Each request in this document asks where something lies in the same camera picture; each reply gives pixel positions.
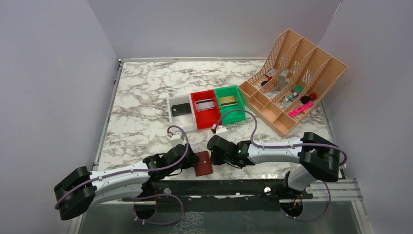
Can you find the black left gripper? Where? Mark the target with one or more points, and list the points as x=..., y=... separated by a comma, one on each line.
x=191, y=158

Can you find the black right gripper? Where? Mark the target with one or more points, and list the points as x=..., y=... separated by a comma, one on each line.
x=212, y=147

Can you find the red leather card holder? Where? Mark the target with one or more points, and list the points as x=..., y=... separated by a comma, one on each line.
x=204, y=165

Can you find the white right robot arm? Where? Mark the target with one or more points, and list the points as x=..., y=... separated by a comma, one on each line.
x=318, y=158

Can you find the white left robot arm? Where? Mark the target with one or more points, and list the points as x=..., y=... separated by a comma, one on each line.
x=82, y=188

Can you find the gold card in green bin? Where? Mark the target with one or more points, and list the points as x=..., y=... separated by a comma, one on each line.
x=228, y=101

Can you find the silver card in red bin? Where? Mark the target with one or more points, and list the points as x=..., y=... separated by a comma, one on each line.
x=206, y=104

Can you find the white plastic bin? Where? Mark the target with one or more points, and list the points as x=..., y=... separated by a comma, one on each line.
x=186, y=122

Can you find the red plastic bin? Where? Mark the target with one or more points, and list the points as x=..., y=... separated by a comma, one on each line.
x=205, y=119

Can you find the green plastic bin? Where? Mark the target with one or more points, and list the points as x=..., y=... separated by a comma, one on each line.
x=232, y=117

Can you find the red black round item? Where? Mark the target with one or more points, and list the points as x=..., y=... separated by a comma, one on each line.
x=308, y=98

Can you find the green capped tube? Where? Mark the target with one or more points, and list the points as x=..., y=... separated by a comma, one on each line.
x=296, y=90

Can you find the pink highlighter marker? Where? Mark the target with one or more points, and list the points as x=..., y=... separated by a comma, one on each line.
x=301, y=109

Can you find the grey box in organizer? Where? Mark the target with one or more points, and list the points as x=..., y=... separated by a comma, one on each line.
x=282, y=79

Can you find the beige desk organizer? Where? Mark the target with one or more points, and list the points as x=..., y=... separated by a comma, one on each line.
x=309, y=66

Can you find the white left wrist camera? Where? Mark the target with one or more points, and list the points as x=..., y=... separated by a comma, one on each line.
x=175, y=138

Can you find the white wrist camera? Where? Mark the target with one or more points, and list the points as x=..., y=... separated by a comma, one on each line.
x=220, y=131
x=175, y=138

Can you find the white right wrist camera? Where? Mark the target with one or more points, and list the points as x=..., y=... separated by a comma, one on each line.
x=220, y=131

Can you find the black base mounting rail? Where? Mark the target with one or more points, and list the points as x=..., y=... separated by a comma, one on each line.
x=214, y=195

